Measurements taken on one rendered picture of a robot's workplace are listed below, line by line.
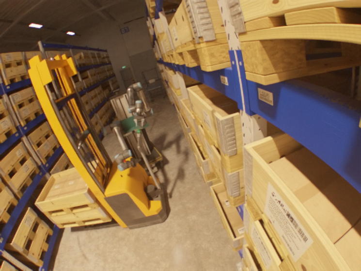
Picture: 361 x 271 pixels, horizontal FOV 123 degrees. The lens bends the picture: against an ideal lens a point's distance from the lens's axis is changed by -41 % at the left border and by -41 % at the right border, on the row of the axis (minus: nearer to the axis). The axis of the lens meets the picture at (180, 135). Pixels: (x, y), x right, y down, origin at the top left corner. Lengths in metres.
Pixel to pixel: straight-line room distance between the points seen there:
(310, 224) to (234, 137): 0.58
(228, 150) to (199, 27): 0.58
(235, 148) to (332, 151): 0.60
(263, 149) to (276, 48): 0.34
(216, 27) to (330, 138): 0.55
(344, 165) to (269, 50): 0.27
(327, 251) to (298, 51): 0.43
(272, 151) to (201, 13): 0.58
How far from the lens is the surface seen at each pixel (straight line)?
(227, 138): 0.82
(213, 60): 0.69
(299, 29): 0.29
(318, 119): 0.37
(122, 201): 2.36
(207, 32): 0.69
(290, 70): 0.44
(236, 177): 1.00
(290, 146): 0.69
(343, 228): 0.51
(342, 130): 0.34
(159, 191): 2.69
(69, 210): 2.86
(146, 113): 3.17
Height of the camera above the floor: 2.19
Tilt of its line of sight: 27 degrees down
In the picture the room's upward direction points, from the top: 17 degrees counter-clockwise
